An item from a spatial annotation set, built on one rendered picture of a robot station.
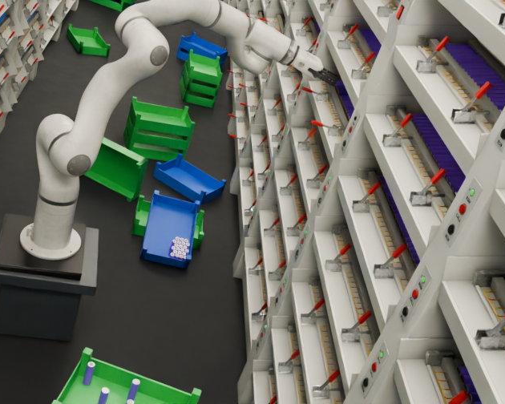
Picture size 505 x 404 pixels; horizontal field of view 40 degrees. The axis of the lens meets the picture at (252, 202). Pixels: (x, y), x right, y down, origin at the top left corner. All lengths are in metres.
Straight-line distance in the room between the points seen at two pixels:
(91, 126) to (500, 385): 1.37
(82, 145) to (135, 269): 0.90
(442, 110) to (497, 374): 0.56
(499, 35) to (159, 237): 1.94
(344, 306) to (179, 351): 0.94
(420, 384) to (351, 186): 0.70
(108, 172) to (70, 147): 1.29
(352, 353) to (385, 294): 0.19
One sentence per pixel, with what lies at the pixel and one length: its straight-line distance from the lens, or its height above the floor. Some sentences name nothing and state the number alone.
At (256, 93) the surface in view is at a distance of 3.81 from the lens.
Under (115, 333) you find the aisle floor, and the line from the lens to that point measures 2.50.
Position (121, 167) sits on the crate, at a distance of 3.24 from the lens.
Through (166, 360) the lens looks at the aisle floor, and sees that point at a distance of 2.46.
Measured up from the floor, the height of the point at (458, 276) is 1.13.
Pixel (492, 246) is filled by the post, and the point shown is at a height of 1.20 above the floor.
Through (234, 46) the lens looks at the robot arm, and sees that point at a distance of 2.17.
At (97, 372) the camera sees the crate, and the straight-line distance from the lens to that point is 1.77.
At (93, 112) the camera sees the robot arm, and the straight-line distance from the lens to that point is 2.02.
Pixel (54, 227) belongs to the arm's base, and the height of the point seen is 0.41.
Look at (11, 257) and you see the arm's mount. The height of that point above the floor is 0.30.
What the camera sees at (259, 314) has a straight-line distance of 2.48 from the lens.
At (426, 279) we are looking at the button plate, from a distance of 1.28.
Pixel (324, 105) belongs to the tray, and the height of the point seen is 0.93.
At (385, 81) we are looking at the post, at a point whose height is 1.21.
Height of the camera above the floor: 1.69
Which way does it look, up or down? 29 degrees down
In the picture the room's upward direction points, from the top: 20 degrees clockwise
